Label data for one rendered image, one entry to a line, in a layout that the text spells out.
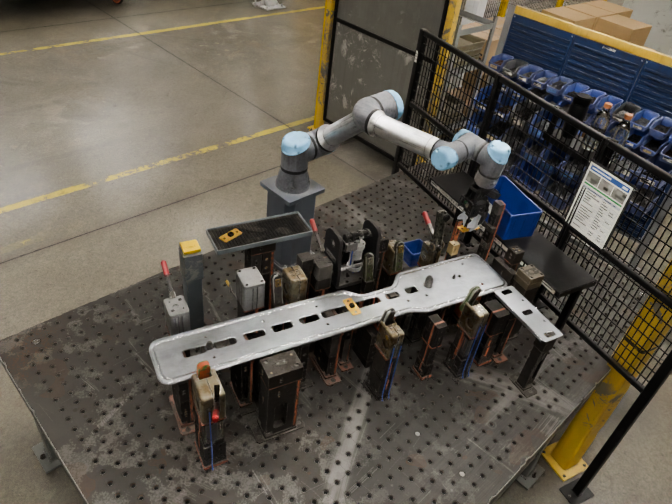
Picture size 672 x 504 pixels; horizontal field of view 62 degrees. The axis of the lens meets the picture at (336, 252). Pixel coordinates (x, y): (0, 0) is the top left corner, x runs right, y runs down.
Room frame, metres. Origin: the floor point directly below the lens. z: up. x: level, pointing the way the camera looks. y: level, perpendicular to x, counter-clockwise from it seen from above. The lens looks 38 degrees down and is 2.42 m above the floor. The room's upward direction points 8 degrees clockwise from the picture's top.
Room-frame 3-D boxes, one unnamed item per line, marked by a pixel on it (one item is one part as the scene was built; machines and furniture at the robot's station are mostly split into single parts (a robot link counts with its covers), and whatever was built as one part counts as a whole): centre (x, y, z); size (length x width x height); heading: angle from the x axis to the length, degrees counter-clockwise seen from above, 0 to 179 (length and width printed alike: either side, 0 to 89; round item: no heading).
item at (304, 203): (2.11, 0.23, 0.90); 0.21 x 0.21 x 0.40; 48
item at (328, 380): (1.46, -0.02, 0.84); 0.17 x 0.06 x 0.29; 32
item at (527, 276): (1.79, -0.78, 0.88); 0.08 x 0.08 x 0.36; 32
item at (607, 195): (1.96, -1.00, 1.30); 0.23 x 0.02 x 0.31; 32
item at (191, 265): (1.52, 0.51, 0.92); 0.08 x 0.08 x 0.44; 32
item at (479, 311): (1.54, -0.54, 0.87); 0.12 x 0.09 x 0.35; 32
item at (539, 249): (2.15, -0.74, 1.01); 0.90 x 0.22 x 0.03; 32
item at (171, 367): (1.48, -0.07, 1.00); 1.38 x 0.22 x 0.02; 122
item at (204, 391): (1.03, 0.31, 0.88); 0.15 x 0.11 x 0.36; 32
